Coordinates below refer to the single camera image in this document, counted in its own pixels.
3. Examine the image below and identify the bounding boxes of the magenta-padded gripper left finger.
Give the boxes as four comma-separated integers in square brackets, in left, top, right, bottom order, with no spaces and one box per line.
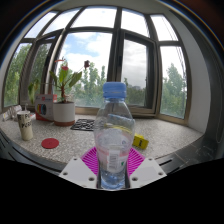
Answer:
[58,147,100,190]

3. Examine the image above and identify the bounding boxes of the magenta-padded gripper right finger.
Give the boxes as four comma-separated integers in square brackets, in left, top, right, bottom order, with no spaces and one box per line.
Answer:
[127,147,168,190]

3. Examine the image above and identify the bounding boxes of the clear blue-capped water bottle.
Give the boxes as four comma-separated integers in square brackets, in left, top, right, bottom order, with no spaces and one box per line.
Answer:
[93,81,136,191]

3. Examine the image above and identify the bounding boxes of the long yellow glue box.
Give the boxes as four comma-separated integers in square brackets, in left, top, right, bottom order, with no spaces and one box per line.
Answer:
[132,133,150,150]

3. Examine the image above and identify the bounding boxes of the flat round red coaster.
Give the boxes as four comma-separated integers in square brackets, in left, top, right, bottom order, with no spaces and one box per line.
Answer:
[40,137,60,150]

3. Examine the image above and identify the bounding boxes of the black lattice trivet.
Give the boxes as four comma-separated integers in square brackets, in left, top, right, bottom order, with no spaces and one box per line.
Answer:
[70,118,97,132]

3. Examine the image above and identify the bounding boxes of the red-flowered plant in white pot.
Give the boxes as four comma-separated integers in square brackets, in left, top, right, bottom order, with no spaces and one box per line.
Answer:
[27,58,92,127]

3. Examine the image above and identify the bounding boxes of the black slatted ledge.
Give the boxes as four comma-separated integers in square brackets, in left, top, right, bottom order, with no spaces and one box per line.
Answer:
[0,129,221,175]

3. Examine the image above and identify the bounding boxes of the white cup with black letters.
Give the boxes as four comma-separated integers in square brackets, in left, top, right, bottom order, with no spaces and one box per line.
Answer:
[16,110,34,141]

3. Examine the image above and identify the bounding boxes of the white and red filament box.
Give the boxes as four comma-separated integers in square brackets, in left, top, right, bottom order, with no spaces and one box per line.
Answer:
[34,93,58,122]

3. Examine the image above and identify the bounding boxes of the small white packets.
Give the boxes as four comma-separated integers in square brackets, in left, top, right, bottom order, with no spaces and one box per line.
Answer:
[1,104,23,122]

